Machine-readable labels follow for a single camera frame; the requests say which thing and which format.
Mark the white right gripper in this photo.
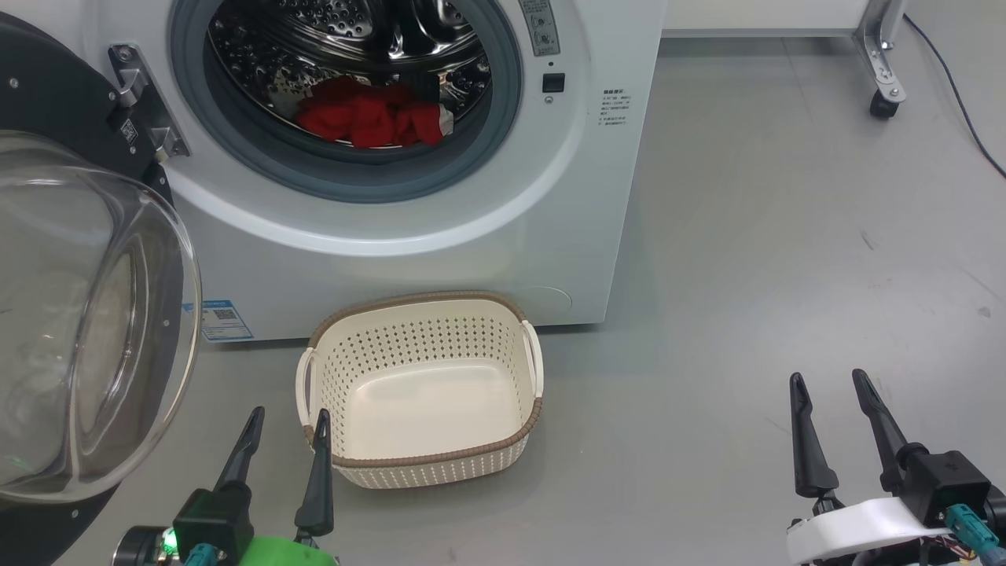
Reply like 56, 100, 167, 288
786, 369, 956, 566

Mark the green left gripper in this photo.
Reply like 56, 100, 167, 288
214, 406, 340, 566

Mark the red garment with white stripes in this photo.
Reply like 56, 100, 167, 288
296, 75, 455, 150

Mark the black round washer door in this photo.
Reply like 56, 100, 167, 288
0, 12, 204, 566

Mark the cream perforated laundry basket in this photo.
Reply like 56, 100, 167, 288
296, 291, 545, 490

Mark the white front-load washing machine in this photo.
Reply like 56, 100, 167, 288
79, 0, 669, 343

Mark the silver door hinge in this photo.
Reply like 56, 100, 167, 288
108, 44, 191, 164

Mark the stainless steel washer drum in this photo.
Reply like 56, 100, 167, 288
206, 0, 494, 150

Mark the blue energy label sticker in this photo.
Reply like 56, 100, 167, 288
183, 299, 254, 342

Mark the small text sticker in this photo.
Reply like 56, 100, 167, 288
602, 88, 633, 128

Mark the white cabinet panel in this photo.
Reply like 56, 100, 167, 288
663, 0, 873, 38

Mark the grey warning label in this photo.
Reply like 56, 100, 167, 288
519, 0, 561, 57

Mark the black floor cable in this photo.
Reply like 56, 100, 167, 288
904, 14, 1006, 180

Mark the silver metal frame leg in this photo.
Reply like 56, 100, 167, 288
855, 0, 909, 103

